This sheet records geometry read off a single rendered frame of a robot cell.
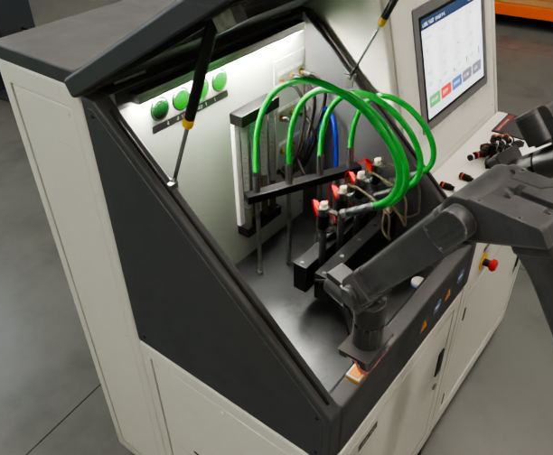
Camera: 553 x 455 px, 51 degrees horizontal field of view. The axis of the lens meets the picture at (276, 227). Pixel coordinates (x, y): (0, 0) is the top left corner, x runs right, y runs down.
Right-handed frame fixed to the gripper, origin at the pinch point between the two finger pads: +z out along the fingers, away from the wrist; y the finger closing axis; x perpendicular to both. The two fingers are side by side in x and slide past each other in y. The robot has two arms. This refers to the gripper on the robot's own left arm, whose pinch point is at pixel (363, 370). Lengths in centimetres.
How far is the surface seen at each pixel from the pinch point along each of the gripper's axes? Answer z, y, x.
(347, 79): -33, -53, -39
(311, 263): -0.9, -19.8, -26.6
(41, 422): 96, 24, -120
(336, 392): 2.0, 6.2, -2.3
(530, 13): 84, -524, -122
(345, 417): 6.7, 7.1, 0.7
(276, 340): -10.5, 11.2, -12.7
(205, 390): 19.6, 12.7, -33.8
